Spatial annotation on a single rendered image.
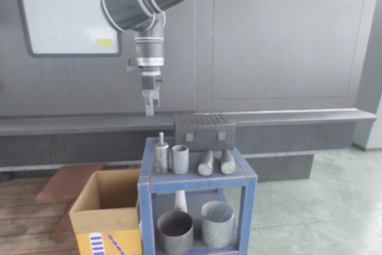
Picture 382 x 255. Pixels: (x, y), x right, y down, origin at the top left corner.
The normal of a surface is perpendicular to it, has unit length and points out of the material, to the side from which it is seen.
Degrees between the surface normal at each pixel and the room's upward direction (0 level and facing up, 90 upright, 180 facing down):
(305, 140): 90
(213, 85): 86
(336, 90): 86
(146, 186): 90
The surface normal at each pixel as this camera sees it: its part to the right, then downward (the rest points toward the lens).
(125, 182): 0.12, 0.33
